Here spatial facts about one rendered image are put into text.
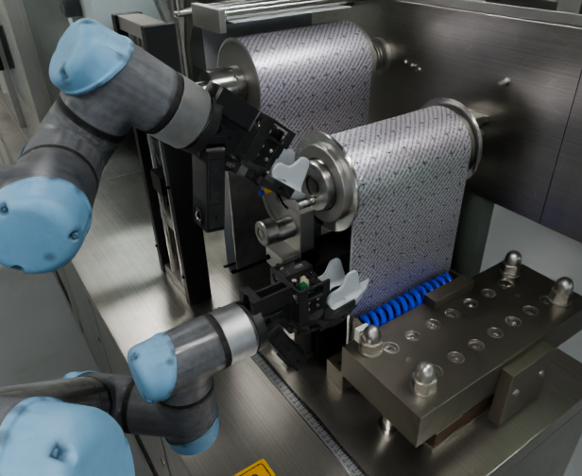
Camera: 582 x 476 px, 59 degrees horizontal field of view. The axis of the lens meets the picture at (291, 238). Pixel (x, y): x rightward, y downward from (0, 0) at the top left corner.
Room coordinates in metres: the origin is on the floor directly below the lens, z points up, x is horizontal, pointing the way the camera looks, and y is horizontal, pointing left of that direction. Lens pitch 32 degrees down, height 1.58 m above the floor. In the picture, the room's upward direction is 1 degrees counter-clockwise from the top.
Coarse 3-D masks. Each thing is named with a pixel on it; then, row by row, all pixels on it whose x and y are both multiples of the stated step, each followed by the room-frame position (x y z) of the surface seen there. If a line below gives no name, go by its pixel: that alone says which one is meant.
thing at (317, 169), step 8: (312, 160) 0.66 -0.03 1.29; (320, 160) 0.66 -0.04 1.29; (312, 168) 0.65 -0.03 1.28; (320, 168) 0.64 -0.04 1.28; (328, 168) 0.64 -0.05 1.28; (312, 176) 0.66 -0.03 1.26; (320, 176) 0.63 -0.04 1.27; (328, 176) 0.63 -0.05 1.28; (304, 184) 0.67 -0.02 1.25; (312, 184) 0.65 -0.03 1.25; (320, 184) 0.63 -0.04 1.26; (328, 184) 0.62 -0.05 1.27; (304, 192) 0.67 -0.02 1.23; (312, 192) 0.65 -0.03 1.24; (320, 192) 0.63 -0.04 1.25; (328, 192) 0.62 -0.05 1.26; (320, 200) 0.63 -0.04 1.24; (328, 200) 0.62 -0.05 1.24; (312, 208) 0.65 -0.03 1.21; (320, 208) 0.63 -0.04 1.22; (328, 208) 0.63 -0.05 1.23
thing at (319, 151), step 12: (312, 144) 0.67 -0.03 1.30; (300, 156) 0.69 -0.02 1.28; (312, 156) 0.67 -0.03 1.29; (324, 156) 0.65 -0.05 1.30; (336, 168) 0.62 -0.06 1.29; (336, 180) 0.62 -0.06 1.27; (336, 192) 0.62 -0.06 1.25; (348, 192) 0.61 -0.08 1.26; (336, 204) 0.62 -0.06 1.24; (348, 204) 0.61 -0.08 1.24; (324, 216) 0.65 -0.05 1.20; (336, 216) 0.62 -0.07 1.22
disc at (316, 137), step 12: (312, 132) 0.69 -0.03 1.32; (324, 132) 0.67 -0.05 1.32; (300, 144) 0.71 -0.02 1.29; (324, 144) 0.66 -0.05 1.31; (336, 144) 0.64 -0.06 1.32; (336, 156) 0.64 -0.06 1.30; (348, 156) 0.62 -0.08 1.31; (348, 168) 0.62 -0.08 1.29; (348, 180) 0.62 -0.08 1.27; (348, 216) 0.61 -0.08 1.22; (336, 228) 0.63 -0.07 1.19; (348, 228) 0.62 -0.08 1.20
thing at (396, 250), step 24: (456, 192) 0.73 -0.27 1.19; (384, 216) 0.64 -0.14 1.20; (408, 216) 0.67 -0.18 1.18; (432, 216) 0.70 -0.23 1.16; (456, 216) 0.74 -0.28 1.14; (360, 240) 0.62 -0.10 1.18; (384, 240) 0.65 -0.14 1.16; (408, 240) 0.68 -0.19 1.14; (432, 240) 0.71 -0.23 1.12; (360, 264) 0.62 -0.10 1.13; (384, 264) 0.65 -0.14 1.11; (408, 264) 0.68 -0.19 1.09; (432, 264) 0.71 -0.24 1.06; (384, 288) 0.65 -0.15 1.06; (408, 288) 0.68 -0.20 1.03; (360, 312) 0.63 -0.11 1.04
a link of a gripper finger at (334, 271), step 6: (336, 258) 0.62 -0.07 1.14; (330, 264) 0.62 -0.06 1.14; (336, 264) 0.62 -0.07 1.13; (330, 270) 0.62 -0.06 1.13; (336, 270) 0.62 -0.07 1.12; (342, 270) 0.63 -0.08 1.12; (324, 276) 0.61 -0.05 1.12; (330, 276) 0.62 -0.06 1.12; (336, 276) 0.62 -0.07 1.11; (342, 276) 0.63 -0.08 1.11; (330, 282) 0.61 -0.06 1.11; (336, 282) 0.62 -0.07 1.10; (330, 288) 0.61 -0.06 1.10; (336, 288) 0.61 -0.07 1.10
